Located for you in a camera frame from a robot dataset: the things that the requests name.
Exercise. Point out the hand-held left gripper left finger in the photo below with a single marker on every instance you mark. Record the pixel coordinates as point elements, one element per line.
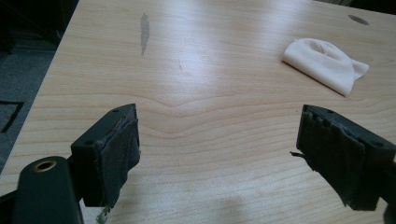
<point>106,155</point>

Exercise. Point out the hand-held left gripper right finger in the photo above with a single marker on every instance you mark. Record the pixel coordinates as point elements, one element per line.
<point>339,155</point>

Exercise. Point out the white cloth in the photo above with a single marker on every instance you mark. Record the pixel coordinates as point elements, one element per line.
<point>323,63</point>

